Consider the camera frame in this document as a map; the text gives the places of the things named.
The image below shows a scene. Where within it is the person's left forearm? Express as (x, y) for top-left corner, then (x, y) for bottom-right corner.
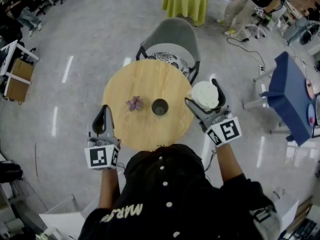
(97, 167), (121, 210)

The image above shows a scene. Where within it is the white round lid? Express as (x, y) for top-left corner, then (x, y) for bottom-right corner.
(191, 80), (221, 111)

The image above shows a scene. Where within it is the black keyboard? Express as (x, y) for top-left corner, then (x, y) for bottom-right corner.
(291, 218), (319, 240)

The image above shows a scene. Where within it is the black floor cable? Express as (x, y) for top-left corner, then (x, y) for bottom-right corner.
(226, 36), (266, 68)

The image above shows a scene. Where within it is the round brown plate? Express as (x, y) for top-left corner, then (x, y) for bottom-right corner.
(305, 78), (315, 100)

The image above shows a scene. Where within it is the white frame desk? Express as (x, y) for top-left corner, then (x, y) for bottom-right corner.
(0, 39), (40, 97)

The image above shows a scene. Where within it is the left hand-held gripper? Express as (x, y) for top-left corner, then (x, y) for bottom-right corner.
(84, 104), (122, 171)

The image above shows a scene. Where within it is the blue cloth covered table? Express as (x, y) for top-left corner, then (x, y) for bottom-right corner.
(243, 50), (320, 146)

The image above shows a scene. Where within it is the white office chair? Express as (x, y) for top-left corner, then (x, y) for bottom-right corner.
(246, 13), (281, 39)

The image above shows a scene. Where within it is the cardboard box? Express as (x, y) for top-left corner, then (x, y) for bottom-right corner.
(5, 58), (35, 103)

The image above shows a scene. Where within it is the black-and-white patterned cushion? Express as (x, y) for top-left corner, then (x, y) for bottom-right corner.
(146, 51), (190, 79)

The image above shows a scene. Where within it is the person's right forearm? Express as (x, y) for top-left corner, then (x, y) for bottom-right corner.
(215, 142), (247, 189)

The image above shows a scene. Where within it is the green cloth covered table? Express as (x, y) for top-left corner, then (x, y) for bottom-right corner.
(161, 0), (209, 27)

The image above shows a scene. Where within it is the person's grey shoe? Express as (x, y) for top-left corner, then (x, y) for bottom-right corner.
(249, 205), (282, 240)

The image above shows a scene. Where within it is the black bag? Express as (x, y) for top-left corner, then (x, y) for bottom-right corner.
(0, 162), (24, 184)

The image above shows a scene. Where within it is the person's black shirt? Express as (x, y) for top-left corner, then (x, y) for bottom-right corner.
(78, 143), (282, 240)

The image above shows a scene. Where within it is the dark cup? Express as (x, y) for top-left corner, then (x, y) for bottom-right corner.
(151, 98), (169, 117)

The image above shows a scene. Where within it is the purple artificial flower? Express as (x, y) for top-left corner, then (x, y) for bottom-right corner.
(125, 95), (145, 112)

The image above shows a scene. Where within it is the grey shell chair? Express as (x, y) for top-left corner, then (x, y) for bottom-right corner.
(135, 17), (202, 85)

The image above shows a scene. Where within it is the thin black body cable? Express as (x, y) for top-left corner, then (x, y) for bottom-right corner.
(203, 148), (219, 172)

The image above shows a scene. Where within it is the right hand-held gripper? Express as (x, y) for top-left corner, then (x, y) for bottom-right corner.
(184, 78), (243, 148)

